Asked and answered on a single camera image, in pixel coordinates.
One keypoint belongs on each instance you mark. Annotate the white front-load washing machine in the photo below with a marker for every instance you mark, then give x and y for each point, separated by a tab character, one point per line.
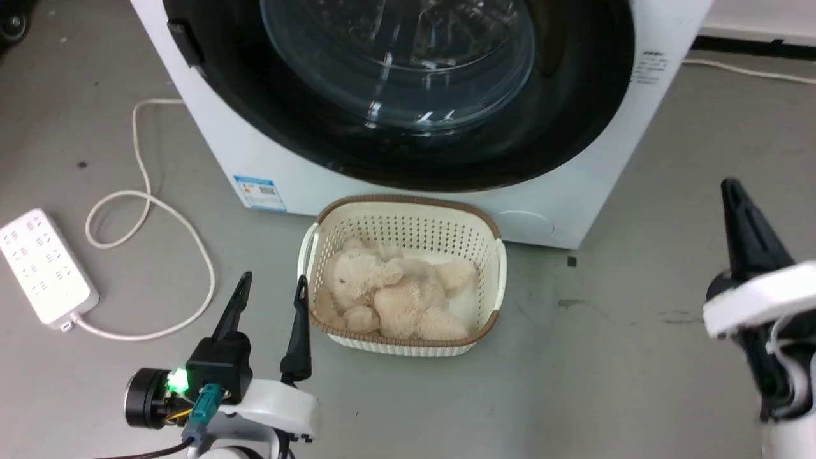
299	172

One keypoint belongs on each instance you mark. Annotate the cream plastic laundry basket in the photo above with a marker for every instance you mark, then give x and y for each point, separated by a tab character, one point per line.
408	223

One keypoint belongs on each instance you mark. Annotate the round black glass washer door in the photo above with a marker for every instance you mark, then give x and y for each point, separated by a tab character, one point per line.
574	115

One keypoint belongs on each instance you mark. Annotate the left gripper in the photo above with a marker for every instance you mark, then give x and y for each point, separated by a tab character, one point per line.
268	401

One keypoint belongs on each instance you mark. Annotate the white power strip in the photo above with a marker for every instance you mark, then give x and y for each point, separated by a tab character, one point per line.
44	268

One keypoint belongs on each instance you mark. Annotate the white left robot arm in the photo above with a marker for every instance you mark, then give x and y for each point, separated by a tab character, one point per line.
236	451

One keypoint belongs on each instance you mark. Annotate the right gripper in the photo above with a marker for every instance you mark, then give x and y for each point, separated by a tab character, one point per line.
765	306

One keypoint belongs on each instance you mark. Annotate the blue white energy label sticker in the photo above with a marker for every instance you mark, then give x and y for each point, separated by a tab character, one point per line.
260	192

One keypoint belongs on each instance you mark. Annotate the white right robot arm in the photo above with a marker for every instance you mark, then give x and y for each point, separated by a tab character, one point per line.
797	421

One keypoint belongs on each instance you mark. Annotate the black caster wheel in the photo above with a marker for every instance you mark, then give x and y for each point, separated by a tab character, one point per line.
14	22

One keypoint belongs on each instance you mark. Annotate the beige plush teddy bear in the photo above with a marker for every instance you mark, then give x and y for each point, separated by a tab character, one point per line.
395	296

